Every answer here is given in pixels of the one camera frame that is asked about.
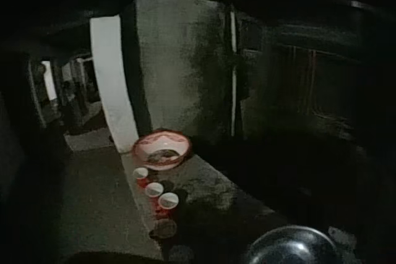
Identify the pink patterned wash basin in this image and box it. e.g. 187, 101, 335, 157
132, 129, 193, 171

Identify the red cup white inside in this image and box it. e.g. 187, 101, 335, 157
132, 167, 149, 188
158, 192, 180, 217
144, 182, 164, 205

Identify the white pillar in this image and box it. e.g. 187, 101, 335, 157
89, 0, 139, 154

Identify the dark wooden door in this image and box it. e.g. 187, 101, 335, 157
230, 4, 372, 153

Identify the small dark round cup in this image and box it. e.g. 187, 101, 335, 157
153, 218, 178, 239

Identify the dark round metal bowl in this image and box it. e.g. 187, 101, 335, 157
246, 225, 338, 264

